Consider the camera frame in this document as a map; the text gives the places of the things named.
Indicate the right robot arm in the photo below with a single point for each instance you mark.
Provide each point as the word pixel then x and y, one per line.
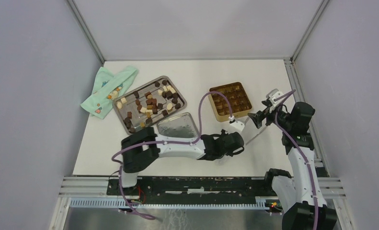
pixel 299 193

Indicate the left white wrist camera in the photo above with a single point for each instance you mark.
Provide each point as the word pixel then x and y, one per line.
pixel 235 125

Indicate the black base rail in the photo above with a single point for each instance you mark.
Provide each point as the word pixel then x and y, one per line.
pixel 164 190

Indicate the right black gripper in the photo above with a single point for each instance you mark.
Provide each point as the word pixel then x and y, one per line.
pixel 257 118

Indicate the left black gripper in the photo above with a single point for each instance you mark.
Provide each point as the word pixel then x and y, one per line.
pixel 223 133

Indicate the small square steel tray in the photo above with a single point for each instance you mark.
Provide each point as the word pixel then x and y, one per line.
pixel 178 126

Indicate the metal serving tongs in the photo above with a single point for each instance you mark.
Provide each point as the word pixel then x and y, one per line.
pixel 251 132

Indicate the gold chocolate box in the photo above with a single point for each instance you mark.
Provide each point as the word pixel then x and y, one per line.
pixel 238 101

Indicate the green printed cloth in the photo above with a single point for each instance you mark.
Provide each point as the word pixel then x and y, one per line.
pixel 107 87

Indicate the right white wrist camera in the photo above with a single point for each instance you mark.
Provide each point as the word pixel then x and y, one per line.
pixel 274 98

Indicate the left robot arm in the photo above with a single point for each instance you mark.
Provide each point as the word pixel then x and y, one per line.
pixel 141 149

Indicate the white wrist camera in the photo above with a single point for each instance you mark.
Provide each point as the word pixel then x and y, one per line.
pixel 235 125
pixel 274 98

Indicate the steel tray with rack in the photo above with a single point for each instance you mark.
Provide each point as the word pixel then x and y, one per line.
pixel 148 104

